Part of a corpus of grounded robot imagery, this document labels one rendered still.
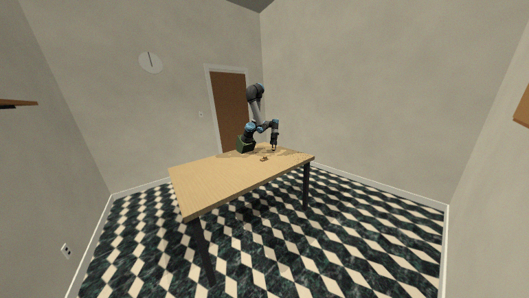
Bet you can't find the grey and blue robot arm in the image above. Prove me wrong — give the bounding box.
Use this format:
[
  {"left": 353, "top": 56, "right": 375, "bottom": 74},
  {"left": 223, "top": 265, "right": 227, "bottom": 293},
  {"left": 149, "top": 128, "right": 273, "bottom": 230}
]
[{"left": 241, "top": 83, "right": 279, "bottom": 144}]

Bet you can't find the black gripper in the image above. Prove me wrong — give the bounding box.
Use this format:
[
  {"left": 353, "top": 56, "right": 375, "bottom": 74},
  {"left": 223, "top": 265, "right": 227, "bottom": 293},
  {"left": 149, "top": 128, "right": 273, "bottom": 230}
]
[{"left": 270, "top": 129, "right": 279, "bottom": 150}]

